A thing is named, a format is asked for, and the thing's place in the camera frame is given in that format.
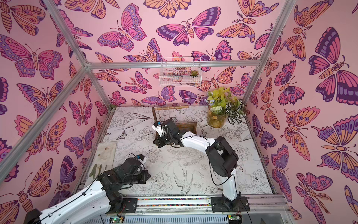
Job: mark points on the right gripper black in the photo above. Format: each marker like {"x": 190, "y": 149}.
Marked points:
{"x": 162, "y": 137}

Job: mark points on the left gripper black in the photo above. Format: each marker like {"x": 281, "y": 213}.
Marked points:
{"x": 144, "y": 172}

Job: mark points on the wooden jewelry display stand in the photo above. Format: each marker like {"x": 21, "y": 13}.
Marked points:
{"x": 175, "y": 112}

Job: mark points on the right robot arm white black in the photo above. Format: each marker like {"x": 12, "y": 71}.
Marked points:
{"x": 223, "y": 162}

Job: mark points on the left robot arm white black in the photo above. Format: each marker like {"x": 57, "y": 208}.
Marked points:
{"x": 100, "y": 197}

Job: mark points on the glass vase with plants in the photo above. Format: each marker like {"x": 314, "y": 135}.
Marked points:
{"x": 222, "y": 107}

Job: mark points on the small succulent in basket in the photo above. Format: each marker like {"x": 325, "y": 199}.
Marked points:
{"x": 194, "y": 73}

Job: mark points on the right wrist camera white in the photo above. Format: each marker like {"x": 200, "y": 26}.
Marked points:
{"x": 157, "y": 126}

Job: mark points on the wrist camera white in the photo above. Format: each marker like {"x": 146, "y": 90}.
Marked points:
{"x": 142, "y": 158}
{"x": 157, "y": 126}

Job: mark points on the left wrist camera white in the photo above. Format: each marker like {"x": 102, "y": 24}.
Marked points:
{"x": 142, "y": 158}

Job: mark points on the white wire wall basket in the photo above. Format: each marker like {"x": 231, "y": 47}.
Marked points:
{"x": 175, "y": 71}

